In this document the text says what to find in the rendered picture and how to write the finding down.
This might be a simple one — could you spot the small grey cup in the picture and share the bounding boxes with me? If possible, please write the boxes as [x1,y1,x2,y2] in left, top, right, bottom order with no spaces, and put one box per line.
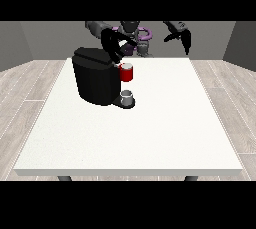
[120,89,135,107]

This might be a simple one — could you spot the grey robot trunk purple rings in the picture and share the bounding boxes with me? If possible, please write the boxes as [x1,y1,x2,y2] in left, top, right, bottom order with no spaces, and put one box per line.
[112,21,155,58]

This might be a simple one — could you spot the red pod holder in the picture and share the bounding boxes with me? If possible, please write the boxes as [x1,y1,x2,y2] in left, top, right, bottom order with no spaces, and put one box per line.
[118,62,135,83]

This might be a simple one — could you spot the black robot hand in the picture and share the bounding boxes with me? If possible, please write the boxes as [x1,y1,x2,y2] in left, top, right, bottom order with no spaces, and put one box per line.
[100,27,138,65]
[163,28,193,56]

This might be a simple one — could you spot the black coffee machine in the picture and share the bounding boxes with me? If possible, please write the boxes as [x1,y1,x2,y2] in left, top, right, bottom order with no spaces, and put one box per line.
[71,46,136,109]

